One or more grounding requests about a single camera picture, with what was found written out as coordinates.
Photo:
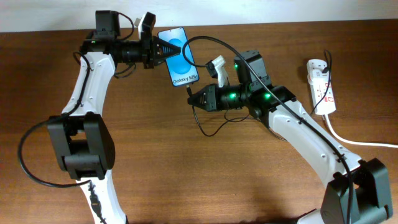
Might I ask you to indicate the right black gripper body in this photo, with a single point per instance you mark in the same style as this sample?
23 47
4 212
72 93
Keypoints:
211 98

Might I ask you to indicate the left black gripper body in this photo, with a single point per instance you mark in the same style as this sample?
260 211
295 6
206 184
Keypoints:
146 42

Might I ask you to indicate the white power strip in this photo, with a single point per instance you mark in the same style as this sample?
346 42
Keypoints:
320 86

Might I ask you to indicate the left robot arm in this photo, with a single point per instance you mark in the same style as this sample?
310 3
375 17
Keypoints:
82 143

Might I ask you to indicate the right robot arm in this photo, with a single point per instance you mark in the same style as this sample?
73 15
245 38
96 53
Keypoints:
357 191

